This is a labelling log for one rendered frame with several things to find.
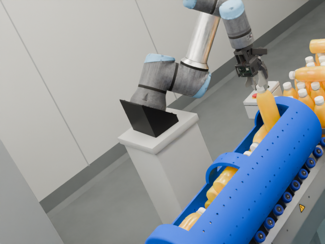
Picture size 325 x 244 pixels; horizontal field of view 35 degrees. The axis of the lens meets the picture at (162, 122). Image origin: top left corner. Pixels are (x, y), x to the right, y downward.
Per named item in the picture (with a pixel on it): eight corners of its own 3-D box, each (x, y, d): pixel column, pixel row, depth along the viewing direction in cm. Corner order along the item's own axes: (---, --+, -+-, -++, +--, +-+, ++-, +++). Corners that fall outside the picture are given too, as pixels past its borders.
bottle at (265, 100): (276, 133, 214) (263, 95, 206) (263, 131, 219) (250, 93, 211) (286, 124, 217) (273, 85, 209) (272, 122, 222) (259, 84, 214)
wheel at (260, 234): (250, 233, 194) (253, 232, 192) (259, 229, 196) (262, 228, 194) (256, 244, 192) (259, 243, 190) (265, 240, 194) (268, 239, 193)
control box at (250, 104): (248, 118, 263) (242, 101, 259) (267, 97, 275) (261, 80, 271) (265, 119, 256) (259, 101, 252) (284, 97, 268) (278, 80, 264)
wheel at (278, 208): (269, 206, 202) (272, 205, 201) (278, 203, 205) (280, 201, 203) (275, 217, 201) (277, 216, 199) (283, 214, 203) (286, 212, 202)
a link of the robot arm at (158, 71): (137, 84, 274) (146, 52, 274) (168, 92, 276) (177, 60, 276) (139, 83, 259) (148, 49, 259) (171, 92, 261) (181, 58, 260)
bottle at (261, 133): (275, 111, 226) (254, 136, 215) (287, 122, 225) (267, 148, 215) (266, 119, 232) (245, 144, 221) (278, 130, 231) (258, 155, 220)
